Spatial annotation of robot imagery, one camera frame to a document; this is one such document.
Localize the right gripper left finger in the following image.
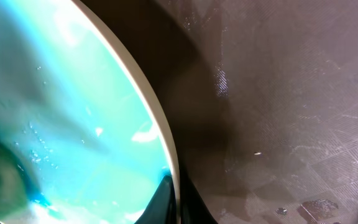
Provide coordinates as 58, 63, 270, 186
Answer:
135, 175, 177, 224

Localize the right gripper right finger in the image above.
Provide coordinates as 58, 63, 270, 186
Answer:
180, 169, 218, 224

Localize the white plate top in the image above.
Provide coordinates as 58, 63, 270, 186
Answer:
0, 0, 180, 223

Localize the dark brown serving tray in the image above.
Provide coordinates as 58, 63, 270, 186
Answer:
86, 0, 358, 223

